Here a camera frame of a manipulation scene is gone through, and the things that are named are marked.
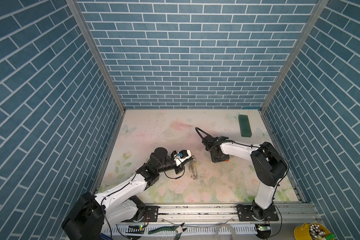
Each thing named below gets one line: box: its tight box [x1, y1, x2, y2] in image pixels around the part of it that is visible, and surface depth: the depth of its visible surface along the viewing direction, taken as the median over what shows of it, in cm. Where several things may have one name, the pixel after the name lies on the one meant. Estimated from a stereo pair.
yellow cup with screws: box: [294, 223, 331, 240], surface depth 61 cm
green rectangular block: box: [238, 114, 252, 138], surface depth 111 cm
